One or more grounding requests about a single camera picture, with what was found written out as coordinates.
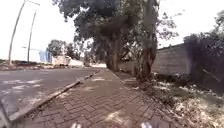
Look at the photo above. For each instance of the robot's own part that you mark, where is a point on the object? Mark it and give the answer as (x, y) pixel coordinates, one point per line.
(76, 125)
(145, 125)

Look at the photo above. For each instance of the tree with leaning trunk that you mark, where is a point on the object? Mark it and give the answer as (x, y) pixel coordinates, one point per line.
(146, 63)

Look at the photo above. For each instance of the grey asphalt road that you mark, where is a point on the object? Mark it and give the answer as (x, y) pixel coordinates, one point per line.
(33, 83)

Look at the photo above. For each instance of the concrete kerb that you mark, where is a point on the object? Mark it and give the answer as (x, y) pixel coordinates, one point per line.
(50, 96)

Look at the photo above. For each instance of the dirt verge with dry leaves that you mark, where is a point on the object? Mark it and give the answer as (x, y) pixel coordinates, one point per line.
(186, 100)

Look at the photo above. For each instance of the large dark tree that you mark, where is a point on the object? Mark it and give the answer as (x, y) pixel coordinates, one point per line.
(113, 60)

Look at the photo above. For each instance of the red brick path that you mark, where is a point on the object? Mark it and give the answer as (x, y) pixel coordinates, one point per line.
(100, 100)

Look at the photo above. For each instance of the grey block wall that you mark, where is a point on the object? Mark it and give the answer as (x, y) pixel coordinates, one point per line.
(170, 61)

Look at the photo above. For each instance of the planted verge strip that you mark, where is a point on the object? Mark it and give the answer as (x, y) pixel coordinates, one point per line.
(20, 66)

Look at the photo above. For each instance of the dark bush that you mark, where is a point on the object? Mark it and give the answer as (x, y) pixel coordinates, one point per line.
(206, 56)

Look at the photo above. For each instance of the group of trees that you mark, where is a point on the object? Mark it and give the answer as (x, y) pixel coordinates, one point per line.
(56, 46)

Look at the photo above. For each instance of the street lamp pole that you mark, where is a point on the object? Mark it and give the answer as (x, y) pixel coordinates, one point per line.
(15, 33)
(31, 36)

